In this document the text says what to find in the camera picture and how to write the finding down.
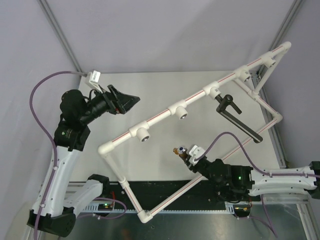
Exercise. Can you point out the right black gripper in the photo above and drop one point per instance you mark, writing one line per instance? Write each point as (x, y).
(191, 166)

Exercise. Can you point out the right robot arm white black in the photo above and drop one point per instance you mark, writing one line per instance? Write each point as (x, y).
(236, 182)

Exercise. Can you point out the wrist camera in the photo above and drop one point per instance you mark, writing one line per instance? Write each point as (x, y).
(92, 78)
(196, 152)

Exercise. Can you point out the gold faucet with chrome knob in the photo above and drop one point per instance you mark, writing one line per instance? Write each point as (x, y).
(180, 152)

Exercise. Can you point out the white slotted cable duct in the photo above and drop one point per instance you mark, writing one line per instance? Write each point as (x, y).
(227, 208)

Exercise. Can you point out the white PVC pipe frame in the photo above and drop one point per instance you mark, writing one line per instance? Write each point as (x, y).
(270, 60)

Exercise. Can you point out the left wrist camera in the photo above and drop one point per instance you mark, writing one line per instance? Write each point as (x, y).
(92, 78)

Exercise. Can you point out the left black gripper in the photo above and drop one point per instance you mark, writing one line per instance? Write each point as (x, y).
(132, 100)

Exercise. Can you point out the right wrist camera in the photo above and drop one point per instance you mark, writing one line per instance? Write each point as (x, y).
(196, 152)

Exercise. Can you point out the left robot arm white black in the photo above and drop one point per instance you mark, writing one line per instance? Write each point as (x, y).
(52, 212)

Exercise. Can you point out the aluminium frame rail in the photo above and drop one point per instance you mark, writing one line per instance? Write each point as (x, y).
(282, 198)

